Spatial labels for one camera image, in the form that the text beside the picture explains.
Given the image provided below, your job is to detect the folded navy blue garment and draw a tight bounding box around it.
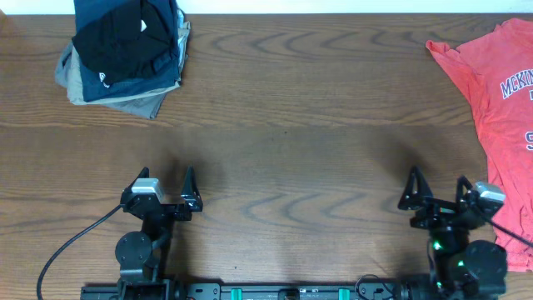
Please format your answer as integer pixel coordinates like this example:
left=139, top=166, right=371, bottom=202
left=74, top=0, right=178, bottom=103

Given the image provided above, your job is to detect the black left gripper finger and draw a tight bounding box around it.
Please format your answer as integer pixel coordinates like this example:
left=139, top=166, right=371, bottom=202
left=123, top=167, right=149, bottom=193
left=181, top=166, right=202, bottom=208

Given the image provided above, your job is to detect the folded light blue garment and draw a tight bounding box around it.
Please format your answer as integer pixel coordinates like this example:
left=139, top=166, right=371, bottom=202
left=177, top=7, right=185, bottom=73

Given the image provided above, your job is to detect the folded grey garment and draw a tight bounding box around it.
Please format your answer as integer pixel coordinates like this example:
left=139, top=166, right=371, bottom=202
left=54, top=41, right=168, bottom=120

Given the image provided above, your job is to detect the black polo shirt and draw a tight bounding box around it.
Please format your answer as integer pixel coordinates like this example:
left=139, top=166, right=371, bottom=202
left=72, top=0, right=174, bottom=85

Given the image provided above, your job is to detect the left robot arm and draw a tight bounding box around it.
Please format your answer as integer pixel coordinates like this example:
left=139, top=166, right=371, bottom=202
left=115, top=167, right=203, bottom=300

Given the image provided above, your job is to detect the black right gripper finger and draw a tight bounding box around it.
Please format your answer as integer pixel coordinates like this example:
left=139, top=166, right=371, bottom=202
left=398, top=166, right=433, bottom=210
left=456, top=176, right=474, bottom=204

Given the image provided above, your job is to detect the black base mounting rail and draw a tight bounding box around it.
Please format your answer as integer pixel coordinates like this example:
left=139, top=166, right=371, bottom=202
left=80, top=280, right=424, bottom=300

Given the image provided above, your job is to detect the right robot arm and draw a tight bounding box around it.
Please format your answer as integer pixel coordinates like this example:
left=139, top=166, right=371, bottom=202
left=397, top=167, right=507, bottom=299

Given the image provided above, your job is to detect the folded beige garment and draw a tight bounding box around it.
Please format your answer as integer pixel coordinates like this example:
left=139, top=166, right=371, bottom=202
left=65, top=20, right=192, bottom=106

